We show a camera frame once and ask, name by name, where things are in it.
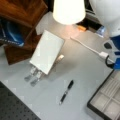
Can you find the brown wooden shelf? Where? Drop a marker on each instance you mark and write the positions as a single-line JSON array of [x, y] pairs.
[[26, 14]]

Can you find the orange small object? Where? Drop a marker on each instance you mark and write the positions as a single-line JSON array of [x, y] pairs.
[[81, 28]]

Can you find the metal binder clips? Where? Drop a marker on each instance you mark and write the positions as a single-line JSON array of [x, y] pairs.
[[35, 74]]

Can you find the black pen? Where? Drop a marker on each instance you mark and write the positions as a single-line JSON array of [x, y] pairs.
[[66, 92]]

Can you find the grey jewelry box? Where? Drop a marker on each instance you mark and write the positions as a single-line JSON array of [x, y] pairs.
[[105, 102]]

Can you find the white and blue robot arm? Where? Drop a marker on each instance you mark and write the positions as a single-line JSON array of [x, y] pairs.
[[108, 14]]

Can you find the blue book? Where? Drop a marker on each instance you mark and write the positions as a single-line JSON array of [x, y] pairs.
[[10, 33]]

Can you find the white spiral notebook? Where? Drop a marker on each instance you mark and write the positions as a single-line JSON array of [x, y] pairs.
[[46, 51]]

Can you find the white lamp shade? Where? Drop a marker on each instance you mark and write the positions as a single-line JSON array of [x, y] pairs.
[[69, 12]]

